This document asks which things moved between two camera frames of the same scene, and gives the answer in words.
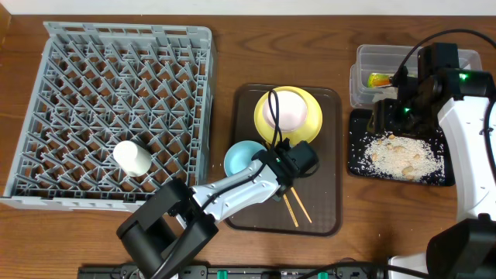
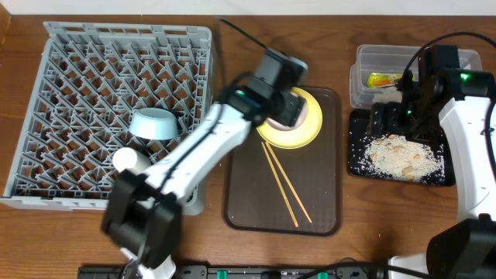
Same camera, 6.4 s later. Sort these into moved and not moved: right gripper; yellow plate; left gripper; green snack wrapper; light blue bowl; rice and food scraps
Moved: light blue bowl; left gripper
Not moved: rice and food scraps; yellow plate; right gripper; green snack wrapper
